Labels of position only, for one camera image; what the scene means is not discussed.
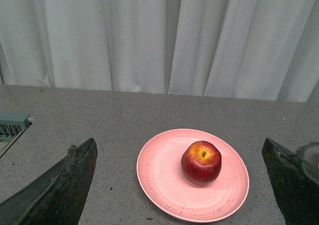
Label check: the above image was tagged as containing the grey-green slotted rack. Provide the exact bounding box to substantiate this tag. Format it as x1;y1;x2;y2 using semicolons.
0;111;33;157

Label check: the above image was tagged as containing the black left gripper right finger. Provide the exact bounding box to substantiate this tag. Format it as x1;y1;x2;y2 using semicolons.
262;138;319;225

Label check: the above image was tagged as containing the red apple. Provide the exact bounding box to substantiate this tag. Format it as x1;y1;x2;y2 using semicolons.
180;141;222;187

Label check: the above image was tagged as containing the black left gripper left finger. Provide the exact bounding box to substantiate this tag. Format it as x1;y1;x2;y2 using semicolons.
0;138;97;225

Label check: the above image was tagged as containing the pink round plate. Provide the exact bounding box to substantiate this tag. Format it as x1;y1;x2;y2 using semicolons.
137;129;250;223

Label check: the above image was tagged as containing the white curtain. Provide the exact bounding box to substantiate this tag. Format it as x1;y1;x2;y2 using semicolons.
0;0;319;102

